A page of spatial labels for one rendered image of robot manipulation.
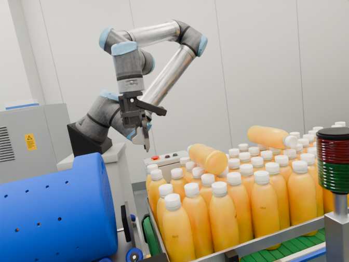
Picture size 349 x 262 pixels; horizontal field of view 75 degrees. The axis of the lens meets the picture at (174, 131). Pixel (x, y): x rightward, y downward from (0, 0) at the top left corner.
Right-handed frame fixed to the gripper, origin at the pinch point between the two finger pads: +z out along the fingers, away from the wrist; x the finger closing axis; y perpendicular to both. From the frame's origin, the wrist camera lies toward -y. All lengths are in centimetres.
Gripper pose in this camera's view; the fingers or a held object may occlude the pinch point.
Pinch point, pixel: (147, 147)
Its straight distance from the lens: 84.1
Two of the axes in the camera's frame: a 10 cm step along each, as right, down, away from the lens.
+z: 1.5, 9.8, 1.6
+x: 2.6, 1.2, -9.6
